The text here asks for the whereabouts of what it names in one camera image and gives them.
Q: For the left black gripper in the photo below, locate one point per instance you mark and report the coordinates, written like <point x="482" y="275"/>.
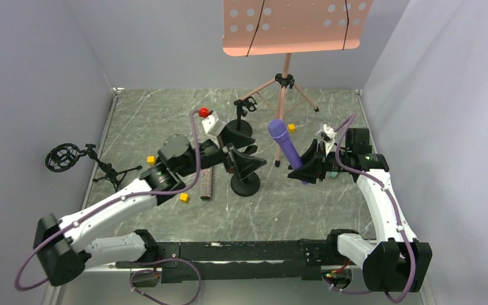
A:
<point x="229" y="152"/>

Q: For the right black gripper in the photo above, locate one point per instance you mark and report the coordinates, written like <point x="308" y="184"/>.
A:
<point x="323" y="157"/>

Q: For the purple microphone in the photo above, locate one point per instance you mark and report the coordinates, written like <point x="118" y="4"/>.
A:
<point x="279" y="132"/>

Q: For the black round-base mic stand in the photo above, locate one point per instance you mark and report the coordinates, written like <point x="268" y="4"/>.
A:
<point x="243" y="107"/>
<point x="245" y="182"/>

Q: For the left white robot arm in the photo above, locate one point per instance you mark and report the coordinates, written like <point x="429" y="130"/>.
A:
<point x="68" y="246"/>

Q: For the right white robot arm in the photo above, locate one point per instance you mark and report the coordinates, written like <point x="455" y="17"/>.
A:
<point x="398" y="262"/>

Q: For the yellow cube near music stand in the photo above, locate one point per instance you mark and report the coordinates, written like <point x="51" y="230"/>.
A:
<point x="291" y="128"/>

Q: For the pink music stand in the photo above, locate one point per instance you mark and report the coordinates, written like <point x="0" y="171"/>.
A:
<point x="254" y="28"/>

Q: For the glitter silver-head microphone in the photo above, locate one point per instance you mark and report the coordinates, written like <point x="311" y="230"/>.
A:
<point x="206" y="184"/>

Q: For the yellow cube front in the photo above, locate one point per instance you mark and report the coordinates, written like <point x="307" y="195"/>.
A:
<point x="184" y="197"/>

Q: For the yellow cube left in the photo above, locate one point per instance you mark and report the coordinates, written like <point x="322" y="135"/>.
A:
<point x="151" y="160"/>

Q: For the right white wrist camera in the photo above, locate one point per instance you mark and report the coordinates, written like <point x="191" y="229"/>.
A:
<point x="328" y="135"/>

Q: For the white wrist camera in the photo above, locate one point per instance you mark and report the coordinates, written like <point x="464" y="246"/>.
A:
<point x="328" y="135"/>
<point x="213" y="123"/>

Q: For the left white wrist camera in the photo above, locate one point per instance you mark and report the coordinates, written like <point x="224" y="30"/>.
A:
<point x="213" y="123"/>

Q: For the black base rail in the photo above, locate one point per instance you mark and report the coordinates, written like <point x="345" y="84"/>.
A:
<point x="246" y="260"/>

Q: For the black shock-mount tripod stand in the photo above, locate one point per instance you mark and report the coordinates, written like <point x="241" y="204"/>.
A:
<point x="65" y="156"/>

